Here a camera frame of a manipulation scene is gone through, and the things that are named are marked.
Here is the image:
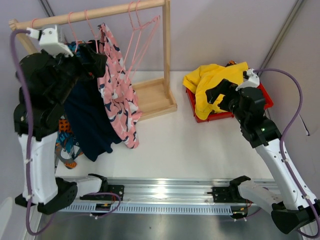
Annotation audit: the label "pink hanger of camouflage shorts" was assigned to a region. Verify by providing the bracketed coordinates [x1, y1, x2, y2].
[127, 0, 161, 79]

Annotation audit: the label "yellow shorts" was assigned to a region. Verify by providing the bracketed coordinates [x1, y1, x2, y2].
[182, 62, 249, 120]

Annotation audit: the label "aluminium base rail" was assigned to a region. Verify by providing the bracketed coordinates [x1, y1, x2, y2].
[57, 177, 283, 216]

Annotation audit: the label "red plastic bin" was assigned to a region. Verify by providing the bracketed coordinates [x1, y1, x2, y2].
[185, 83, 274, 123]

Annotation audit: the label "pink patterned shorts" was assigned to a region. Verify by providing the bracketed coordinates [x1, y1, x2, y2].
[97, 23, 142, 149]

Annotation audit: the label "blue orange patterned shorts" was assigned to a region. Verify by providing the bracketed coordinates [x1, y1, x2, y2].
[53, 41, 85, 170]

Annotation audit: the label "orange black camouflage shorts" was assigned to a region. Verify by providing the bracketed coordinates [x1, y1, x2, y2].
[225, 60, 237, 67]

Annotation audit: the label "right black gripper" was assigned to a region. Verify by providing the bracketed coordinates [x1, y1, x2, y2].
[206, 79, 248, 125]

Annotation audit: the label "navy blue shorts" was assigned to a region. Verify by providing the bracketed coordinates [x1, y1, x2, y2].
[64, 79, 122, 162]

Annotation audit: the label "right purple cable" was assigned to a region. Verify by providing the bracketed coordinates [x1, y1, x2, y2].
[232, 68, 320, 238]

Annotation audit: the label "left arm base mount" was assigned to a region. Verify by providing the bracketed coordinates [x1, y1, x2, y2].
[79, 184, 125, 202]

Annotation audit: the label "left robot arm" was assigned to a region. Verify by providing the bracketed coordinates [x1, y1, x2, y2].
[13, 43, 109, 215]

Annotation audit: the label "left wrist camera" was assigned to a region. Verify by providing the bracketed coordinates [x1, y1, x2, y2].
[26, 24, 74, 58]

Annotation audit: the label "wooden clothes rack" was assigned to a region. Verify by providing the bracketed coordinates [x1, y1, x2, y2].
[8, 0, 178, 121]

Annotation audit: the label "pink hanger of yellow shorts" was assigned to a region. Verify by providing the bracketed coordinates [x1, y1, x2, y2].
[122, 1, 138, 82]

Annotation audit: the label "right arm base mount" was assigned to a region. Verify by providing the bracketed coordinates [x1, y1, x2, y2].
[207, 175, 251, 204]

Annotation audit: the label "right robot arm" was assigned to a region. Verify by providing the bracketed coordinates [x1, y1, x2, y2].
[205, 79, 320, 234]

